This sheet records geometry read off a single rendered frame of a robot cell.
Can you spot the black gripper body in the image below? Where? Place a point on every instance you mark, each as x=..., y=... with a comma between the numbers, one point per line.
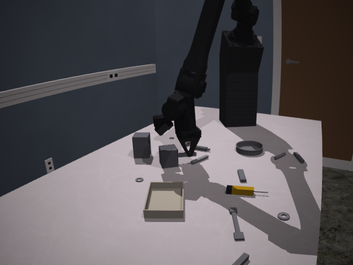
x=194, y=130

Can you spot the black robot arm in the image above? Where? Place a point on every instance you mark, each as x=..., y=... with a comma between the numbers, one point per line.
x=189, y=85

